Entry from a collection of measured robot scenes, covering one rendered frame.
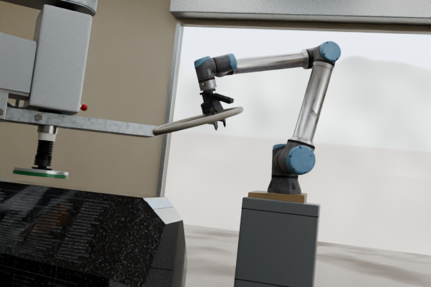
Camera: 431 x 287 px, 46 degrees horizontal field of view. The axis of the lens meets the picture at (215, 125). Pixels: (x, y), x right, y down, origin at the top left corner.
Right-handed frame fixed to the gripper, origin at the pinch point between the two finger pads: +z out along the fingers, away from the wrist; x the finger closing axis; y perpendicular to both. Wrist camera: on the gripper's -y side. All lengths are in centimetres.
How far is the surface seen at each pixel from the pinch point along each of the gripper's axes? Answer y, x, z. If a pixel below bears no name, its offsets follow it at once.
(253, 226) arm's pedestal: -3, -2, 55
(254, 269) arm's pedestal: -2, 5, 75
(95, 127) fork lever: 18, 67, -15
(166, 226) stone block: -23, 86, 24
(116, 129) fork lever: 14, 60, -13
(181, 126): -9.7, 45.6, -7.0
